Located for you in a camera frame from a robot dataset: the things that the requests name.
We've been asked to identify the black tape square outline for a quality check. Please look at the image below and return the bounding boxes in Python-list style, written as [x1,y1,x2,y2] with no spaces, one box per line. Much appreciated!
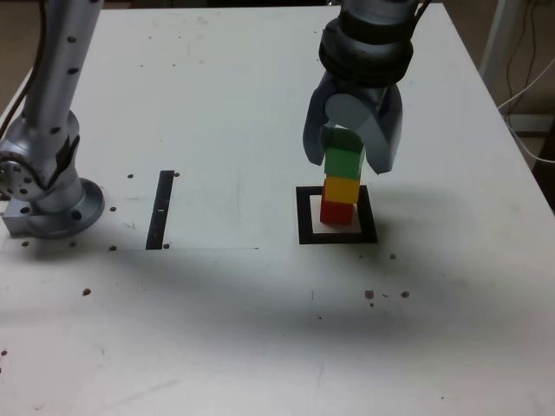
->
[295,185,379,246]

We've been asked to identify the yellow cube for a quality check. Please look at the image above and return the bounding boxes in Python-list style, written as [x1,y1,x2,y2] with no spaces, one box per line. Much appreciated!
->
[323,175,360,205]

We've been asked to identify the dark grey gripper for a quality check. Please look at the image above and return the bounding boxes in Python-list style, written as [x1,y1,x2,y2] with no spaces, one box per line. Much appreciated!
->
[301,72,405,177]

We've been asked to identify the white metal post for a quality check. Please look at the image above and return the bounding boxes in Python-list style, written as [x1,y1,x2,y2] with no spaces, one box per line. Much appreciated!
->
[478,0,512,90]

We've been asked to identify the thin black cable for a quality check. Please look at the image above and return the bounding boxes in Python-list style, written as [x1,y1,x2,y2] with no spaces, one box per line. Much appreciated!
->
[505,0,534,101]
[527,0,537,90]

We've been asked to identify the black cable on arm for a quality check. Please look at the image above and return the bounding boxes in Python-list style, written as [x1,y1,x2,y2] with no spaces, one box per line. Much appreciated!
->
[0,0,48,135]

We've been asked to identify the black tape strip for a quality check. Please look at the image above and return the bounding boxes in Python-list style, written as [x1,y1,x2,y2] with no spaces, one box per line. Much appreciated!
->
[145,170,175,251]

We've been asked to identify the grey box on floor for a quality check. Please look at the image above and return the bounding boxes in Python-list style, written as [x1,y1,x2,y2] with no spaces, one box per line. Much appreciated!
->
[505,113,555,136]

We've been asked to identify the white cable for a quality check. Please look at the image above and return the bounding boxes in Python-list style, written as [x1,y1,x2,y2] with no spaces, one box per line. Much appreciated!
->
[497,58,555,164]

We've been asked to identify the red cube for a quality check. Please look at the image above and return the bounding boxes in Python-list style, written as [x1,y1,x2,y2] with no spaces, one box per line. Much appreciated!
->
[319,185,355,226]

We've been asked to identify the green cube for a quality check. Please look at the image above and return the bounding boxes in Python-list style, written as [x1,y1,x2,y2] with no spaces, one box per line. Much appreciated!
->
[323,128,365,179]

